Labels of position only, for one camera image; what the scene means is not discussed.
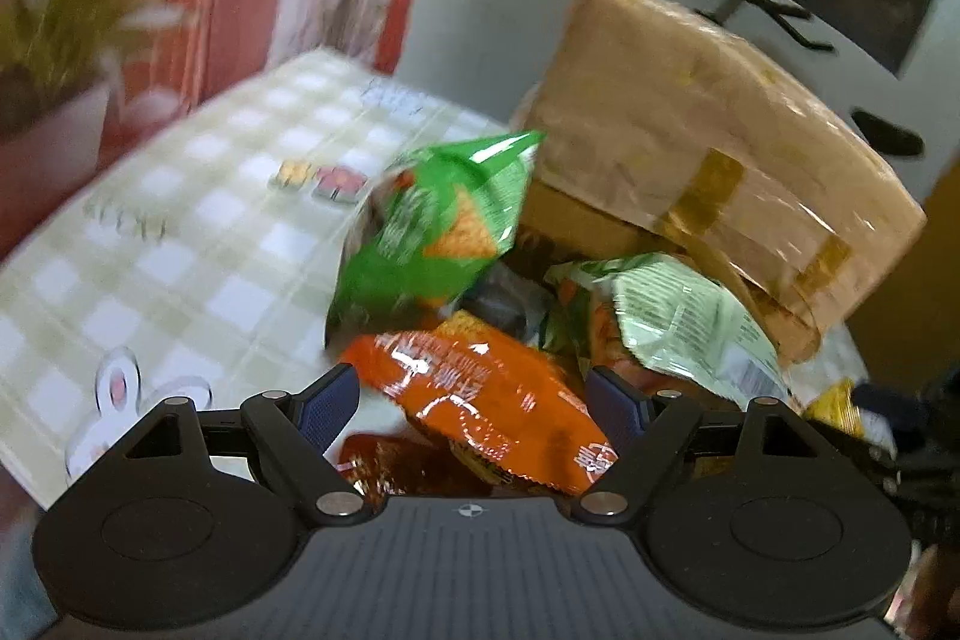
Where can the black exercise bike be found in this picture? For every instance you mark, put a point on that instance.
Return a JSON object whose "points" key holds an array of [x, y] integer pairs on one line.
{"points": [[891, 140]]}

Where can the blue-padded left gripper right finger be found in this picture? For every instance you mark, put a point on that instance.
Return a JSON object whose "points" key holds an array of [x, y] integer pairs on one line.
{"points": [[647, 433]]}

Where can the yellow snack bag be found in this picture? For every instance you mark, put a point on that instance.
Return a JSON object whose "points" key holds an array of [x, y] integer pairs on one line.
{"points": [[835, 408]]}

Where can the green tortilla chip bag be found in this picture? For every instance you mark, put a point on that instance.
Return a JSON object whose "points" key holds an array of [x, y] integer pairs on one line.
{"points": [[429, 228]]}

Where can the dark red snack bag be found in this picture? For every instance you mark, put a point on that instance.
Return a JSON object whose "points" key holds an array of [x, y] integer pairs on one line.
{"points": [[383, 466]]}

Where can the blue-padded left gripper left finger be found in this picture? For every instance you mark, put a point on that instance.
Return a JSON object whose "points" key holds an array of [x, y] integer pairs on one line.
{"points": [[290, 435]]}

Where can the brown tape-covered cardboard box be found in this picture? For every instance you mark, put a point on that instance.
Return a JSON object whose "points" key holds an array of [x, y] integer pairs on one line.
{"points": [[663, 132]]}

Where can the checked cartoon tablecloth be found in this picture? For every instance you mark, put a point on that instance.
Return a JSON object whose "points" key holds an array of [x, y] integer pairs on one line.
{"points": [[201, 264]]}

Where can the pale green snack bag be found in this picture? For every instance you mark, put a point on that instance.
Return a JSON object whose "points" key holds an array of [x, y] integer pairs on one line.
{"points": [[658, 324]]}

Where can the orange snack bag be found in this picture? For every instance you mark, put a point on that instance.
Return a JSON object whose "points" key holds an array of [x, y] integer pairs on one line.
{"points": [[504, 408]]}

